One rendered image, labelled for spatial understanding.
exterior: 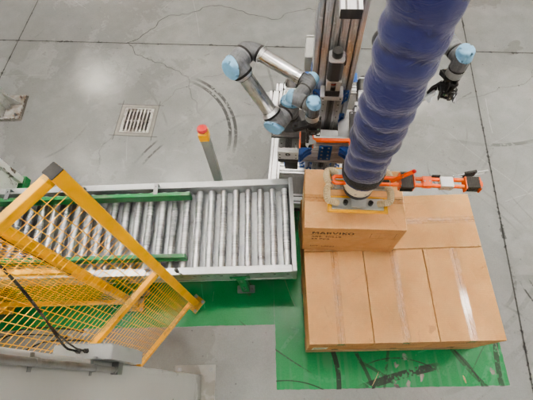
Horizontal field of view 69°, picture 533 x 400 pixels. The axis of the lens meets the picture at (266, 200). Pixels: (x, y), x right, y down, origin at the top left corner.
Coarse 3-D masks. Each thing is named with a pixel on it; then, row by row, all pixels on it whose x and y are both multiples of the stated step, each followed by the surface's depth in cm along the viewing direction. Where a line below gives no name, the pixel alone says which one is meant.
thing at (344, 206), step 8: (344, 200) 219; (368, 200) 222; (376, 200) 221; (328, 208) 221; (336, 208) 220; (344, 208) 220; (352, 208) 220; (360, 208) 220; (368, 208) 219; (376, 208) 219; (384, 208) 220
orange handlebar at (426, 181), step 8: (336, 176) 216; (392, 176) 215; (424, 176) 213; (336, 184) 215; (344, 184) 215; (384, 184) 213; (392, 184) 212; (416, 184) 212; (424, 184) 211; (432, 184) 211; (440, 184) 211; (456, 184) 211
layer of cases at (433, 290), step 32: (416, 224) 270; (448, 224) 269; (320, 256) 263; (352, 256) 262; (384, 256) 261; (416, 256) 260; (448, 256) 259; (480, 256) 258; (320, 288) 254; (352, 288) 253; (384, 288) 252; (416, 288) 251; (448, 288) 250; (480, 288) 249; (320, 320) 245; (352, 320) 244; (384, 320) 244; (416, 320) 243; (448, 320) 242; (480, 320) 241
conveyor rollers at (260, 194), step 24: (288, 216) 278; (0, 240) 279; (48, 240) 277; (96, 240) 275; (144, 240) 274; (168, 240) 274; (288, 240) 269; (96, 264) 270; (120, 264) 267; (168, 264) 265; (192, 264) 265; (264, 264) 264
